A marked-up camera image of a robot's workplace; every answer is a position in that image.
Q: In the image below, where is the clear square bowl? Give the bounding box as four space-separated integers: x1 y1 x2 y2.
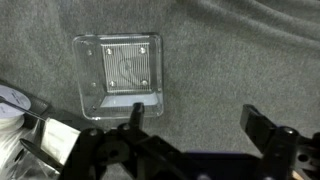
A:
72 32 164 120

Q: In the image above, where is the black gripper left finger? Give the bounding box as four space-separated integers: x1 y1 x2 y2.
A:
129 102 145 128

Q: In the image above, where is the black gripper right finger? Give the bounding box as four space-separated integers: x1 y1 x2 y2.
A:
240 104 277 156

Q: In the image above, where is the grey table cloth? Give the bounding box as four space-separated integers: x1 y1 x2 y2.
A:
0 0 320 154

